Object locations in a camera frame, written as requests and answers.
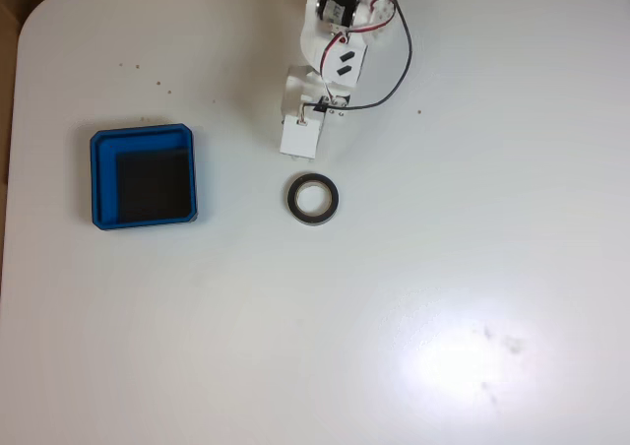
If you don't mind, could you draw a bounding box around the blue square box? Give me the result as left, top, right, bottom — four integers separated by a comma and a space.
89, 122, 199, 231

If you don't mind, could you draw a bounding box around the white camera box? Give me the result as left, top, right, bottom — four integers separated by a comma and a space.
279, 113, 327, 161

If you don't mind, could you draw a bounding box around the black foam pad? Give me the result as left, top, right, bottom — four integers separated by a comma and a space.
115, 147, 193, 223

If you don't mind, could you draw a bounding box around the black tape roll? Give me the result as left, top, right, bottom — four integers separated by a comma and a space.
286, 170, 341, 227

